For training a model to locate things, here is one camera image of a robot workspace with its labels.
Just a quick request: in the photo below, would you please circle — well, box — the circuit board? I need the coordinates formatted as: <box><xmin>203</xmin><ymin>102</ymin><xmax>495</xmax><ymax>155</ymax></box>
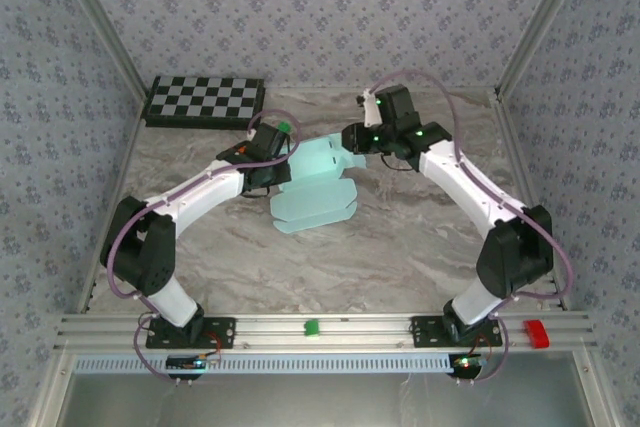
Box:
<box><xmin>449</xmin><ymin>352</ymin><xmax>489</xmax><ymax>378</ymax></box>
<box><xmin>165</xmin><ymin>354</ymin><xmax>222</xmax><ymax>373</ymax></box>

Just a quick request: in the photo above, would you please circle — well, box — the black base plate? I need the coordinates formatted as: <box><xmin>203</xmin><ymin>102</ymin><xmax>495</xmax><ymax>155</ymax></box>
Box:
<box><xmin>144</xmin><ymin>315</ymin><xmax>237</xmax><ymax>350</ymax></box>
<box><xmin>410</xmin><ymin>315</ymin><xmax>503</xmax><ymax>348</ymax></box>

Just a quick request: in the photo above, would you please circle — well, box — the aluminium frame post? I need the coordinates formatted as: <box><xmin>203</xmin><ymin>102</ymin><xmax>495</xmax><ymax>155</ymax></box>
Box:
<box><xmin>494</xmin><ymin>0</ymin><xmax>596</xmax><ymax>98</ymax></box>
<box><xmin>49</xmin><ymin>0</ymin><xmax>151</xmax><ymax>98</ymax></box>

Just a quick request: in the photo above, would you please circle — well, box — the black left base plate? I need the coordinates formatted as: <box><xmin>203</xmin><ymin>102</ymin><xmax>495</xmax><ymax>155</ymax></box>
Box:
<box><xmin>144</xmin><ymin>315</ymin><xmax>237</xmax><ymax>350</ymax></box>

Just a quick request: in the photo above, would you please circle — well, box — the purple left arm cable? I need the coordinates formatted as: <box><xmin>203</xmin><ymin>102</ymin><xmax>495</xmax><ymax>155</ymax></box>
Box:
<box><xmin>107</xmin><ymin>107</ymin><xmax>301</xmax><ymax>388</ymax></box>

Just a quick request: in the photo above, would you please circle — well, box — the slotted grey cable duct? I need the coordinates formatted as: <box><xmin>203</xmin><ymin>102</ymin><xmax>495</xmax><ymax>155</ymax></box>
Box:
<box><xmin>73</xmin><ymin>352</ymin><xmax>454</xmax><ymax>374</ymax></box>

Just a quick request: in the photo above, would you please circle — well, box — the red block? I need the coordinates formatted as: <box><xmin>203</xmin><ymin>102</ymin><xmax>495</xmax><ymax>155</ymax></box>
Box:
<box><xmin>522</xmin><ymin>319</ymin><xmax>551</xmax><ymax>349</ymax></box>

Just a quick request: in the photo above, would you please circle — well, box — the left circuit board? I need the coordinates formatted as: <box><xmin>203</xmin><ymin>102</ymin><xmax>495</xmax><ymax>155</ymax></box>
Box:
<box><xmin>165</xmin><ymin>354</ymin><xmax>222</xmax><ymax>373</ymax></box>

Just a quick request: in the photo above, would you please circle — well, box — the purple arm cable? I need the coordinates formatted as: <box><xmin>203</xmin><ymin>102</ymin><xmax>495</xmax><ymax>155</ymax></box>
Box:
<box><xmin>369</xmin><ymin>69</ymin><xmax>574</xmax><ymax>386</ymax></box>
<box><xmin>107</xmin><ymin>107</ymin><xmax>301</xmax><ymax>388</ymax></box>

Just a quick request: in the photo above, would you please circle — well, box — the black grey checkerboard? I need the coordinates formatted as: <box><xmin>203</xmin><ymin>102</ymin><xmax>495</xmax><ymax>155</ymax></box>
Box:
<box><xmin>144</xmin><ymin>75</ymin><xmax>267</xmax><ymax>131</ymax></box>

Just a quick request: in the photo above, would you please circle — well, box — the aluminium side rail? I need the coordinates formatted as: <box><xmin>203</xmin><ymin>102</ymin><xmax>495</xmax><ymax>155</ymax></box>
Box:
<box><xmin>492</xmin><ymin>89</ymin><xmax>571</xmax><ymax>312</ymax></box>
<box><xmin>77</xmin><ymin>91</ymin><xmax>149</xmax><ymax>313</ymax></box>

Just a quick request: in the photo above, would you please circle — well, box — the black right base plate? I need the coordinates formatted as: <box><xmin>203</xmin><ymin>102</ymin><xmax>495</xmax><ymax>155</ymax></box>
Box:
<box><xmin>410</xmin><ymin>315</ymin><xmax>503</xmax><ymax>348</ymax></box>

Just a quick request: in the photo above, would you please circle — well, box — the grey metal panel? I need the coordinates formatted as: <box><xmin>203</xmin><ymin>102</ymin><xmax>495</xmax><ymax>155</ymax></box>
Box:
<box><xmin>64</xmin><ymin>371</ymin><xmax>594</xmax><ymax>427</ymax></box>

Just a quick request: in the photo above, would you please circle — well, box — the long aluminium rail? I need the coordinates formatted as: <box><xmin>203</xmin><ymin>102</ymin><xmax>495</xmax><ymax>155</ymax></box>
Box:
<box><xmin>52</xmin><ymin>311</ymin><xmax>599</xmax><ymax>353</ymax></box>

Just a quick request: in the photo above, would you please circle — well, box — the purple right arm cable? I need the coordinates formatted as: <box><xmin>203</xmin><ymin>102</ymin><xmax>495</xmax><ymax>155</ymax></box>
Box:
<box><xmin>369</xmin><ymin>69</ymin><xmax>574</xmax><ymax>386</ymax></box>

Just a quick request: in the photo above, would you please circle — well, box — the right circuit board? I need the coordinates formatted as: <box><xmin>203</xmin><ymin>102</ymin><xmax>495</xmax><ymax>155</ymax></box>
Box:
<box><xmin>449</xmin><ymin>352</ymin><xmax>489</xmax><ymax>378</ymax></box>

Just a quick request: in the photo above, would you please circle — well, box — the light blue paper box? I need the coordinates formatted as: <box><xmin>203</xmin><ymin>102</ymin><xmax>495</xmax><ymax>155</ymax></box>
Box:
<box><xmin>269</xmin><ymin>132</ymin><xmax>369</xmax><ymax>236</ymax></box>

